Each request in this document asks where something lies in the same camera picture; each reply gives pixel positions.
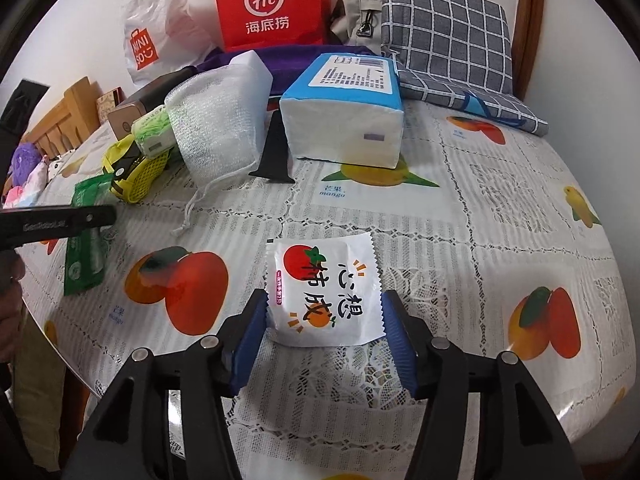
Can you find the brown wooden door frame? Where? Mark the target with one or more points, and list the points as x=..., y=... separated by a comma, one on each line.
x=527, y=29

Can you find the wooden chair back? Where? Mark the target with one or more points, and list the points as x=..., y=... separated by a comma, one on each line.
x=69, y=123

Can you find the green snack packet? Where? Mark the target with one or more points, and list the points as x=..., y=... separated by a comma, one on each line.
x=86, y=253

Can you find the yellow black mesh pouch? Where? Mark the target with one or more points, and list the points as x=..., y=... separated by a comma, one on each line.
x=133, y=173

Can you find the white Miniso plastic bag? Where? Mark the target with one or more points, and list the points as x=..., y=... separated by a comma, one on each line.
x=160, y=36

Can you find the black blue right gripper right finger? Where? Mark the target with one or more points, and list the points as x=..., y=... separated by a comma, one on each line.
x=435, y=370

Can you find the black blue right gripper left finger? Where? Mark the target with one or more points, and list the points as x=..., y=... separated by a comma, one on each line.
x=213, y=369

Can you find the blue white tissue pack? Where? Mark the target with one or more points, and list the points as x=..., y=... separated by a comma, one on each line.
x=345, y=108

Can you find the fruit print tablecloth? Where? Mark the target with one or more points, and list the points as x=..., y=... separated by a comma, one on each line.
x=464, y=229

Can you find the person's left hand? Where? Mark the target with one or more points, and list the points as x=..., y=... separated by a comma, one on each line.
x=11, y=308

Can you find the white mesh drawstring bag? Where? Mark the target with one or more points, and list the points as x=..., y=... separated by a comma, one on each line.
x=219, y=123

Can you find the beige canvas bag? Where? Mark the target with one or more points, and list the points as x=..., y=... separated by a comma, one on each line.
x=358, y=23

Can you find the purple plush toy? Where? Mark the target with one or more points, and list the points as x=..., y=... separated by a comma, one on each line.
x=25, y=158

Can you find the red paper shopping bag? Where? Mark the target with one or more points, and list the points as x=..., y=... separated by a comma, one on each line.
x=253, y=24

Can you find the white foam block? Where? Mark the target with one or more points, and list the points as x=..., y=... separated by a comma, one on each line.
x=250, y=62

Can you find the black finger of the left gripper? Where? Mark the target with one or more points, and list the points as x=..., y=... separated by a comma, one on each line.
x=273, y=164

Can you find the purple cloth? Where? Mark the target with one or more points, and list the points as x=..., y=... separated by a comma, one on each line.
x=285, y=63

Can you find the grey checked cushion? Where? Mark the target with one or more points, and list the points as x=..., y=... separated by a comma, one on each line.
x=456, y=54

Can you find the green tissue pack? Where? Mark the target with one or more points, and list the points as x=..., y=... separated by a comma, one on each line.
x=153, y=133

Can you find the small patterned box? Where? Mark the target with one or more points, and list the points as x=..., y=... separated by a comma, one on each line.
x=108, y=102

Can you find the white persimmon snack packet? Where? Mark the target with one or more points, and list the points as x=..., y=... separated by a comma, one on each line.
x=324, y=293

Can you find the dark brown box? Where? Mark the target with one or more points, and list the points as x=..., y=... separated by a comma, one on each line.
x=148, y=98

